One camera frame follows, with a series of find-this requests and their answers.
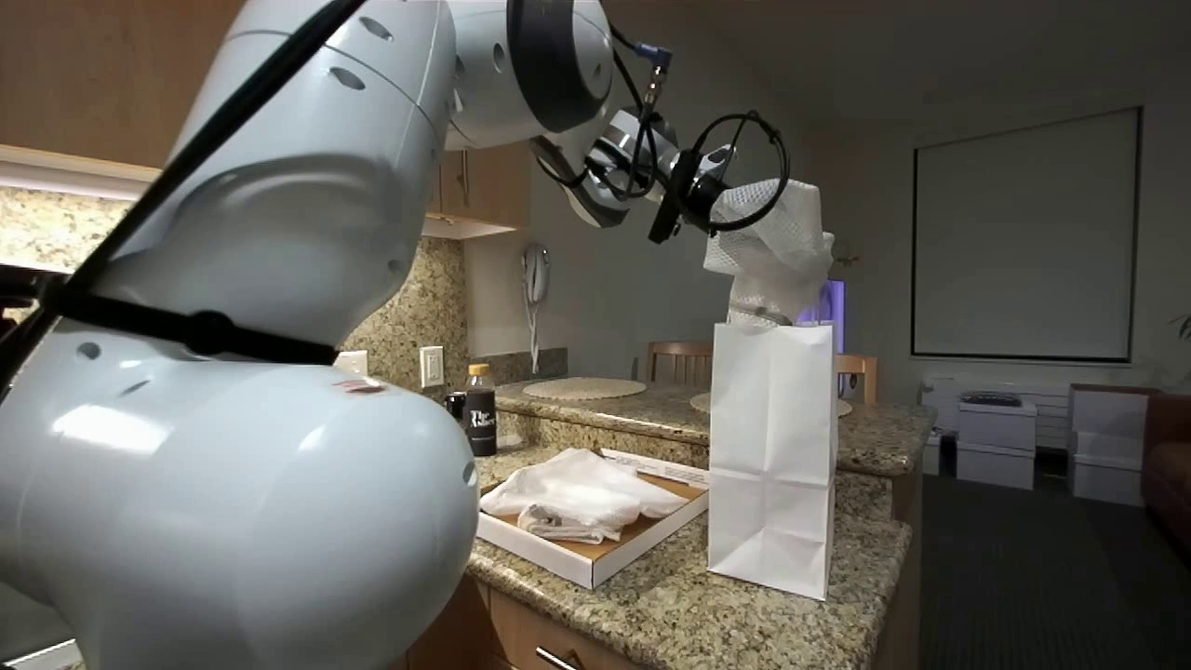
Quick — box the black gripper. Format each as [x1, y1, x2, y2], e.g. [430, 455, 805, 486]
[674, 145, 763, 236]

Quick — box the purple bag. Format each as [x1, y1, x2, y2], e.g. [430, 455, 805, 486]
[796, 274, 854, 357]

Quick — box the white paper bag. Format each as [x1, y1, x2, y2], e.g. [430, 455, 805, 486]
[702, 313, 840, 602]

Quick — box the white waffle towel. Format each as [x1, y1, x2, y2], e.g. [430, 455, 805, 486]
[479, 444, 687, 547]

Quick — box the white storage box stack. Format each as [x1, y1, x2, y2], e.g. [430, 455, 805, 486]
[1068, 381, 1156, 511]
[954, 387, 1042, 495]

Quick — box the flat white cardboard box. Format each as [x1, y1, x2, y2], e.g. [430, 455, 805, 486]
[478, 444, 710, 595]

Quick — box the wooden chair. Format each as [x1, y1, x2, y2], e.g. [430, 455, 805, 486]
[836, 352, 886, 411]
[640, 340, 716, 392]

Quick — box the round woven placemat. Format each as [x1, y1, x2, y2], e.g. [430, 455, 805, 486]
[519, 373, 650, 406]

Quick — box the white projector screen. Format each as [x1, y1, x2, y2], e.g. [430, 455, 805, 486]
[907, 104, 1148, 366]

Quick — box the dark bottle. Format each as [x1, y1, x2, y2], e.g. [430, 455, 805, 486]
[458, 360, 502, 456]

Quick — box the white wall phone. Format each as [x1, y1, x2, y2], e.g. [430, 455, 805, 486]
[519, 238, 556, 381]

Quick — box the metal drawer handle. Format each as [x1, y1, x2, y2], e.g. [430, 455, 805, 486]
[533, 639, 587, 670]

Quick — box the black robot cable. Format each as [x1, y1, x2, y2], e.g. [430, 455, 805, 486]
[0, 0, 796, 387]

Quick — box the black cable strap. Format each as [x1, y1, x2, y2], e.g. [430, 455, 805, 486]
[41, 285, 342, 373]

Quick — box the wooden wall cabinet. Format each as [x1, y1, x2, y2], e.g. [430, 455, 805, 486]
[0, 0, 536, 247]

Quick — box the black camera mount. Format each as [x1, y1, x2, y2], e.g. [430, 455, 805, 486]
[0, 259, 79, 332]

